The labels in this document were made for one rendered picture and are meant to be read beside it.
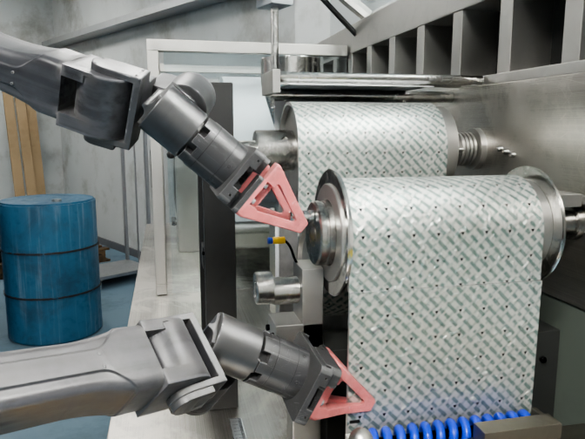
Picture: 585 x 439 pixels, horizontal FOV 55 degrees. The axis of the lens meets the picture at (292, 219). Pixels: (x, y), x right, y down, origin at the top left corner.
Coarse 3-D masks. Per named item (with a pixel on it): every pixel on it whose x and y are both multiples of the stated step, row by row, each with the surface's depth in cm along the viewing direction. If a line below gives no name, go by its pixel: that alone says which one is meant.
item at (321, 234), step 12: (312, 204) 65; (324, 204) 64; (324, 216) 63; (312, 228) 66; (324, 228) 62; (312, 240) 66; (324, 240) 62; (336, 240) 62; (312, 252) 66; (324, 252) 63; (324, 264) 65
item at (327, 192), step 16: (320, 192) 68; (336, 192) 62; (336, 208) 62; (544, 208) 66; (336, 224) 62; (544, 224) 66; (544, 240) 66; (336, 256) 62; (544, 256) 67; (336, 272) 63
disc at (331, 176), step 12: (324, 180) 67; (336, 180) 62; (348, 204) 60; (348, 216) 59; (348, 228) 59; (348, 240) 59; (348, 252) 59; (348, 264) 60; (348, 276) 60; (336, 288) 64
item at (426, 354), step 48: (432, 288) 63; (480, 288) 64; (528, 288) 66; (384, 336) 62; (432, 336) 64; (480, 336) 65; (528, 336) 67; (384, 384) 64; (432, 384) 65; (480, 384) 66; (528, 384) 68
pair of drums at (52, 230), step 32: (0, 224) 353; (32, 224) 343; (64, 224) 351; (96, 224) 379; (32, 256) 347; (64, 256) 353; (96, 256) 377; (32, 288) 350; (64, 288) 356; (96, 288) 376; (32, 320) 353; (64, 320) 358; (96, 320) 379
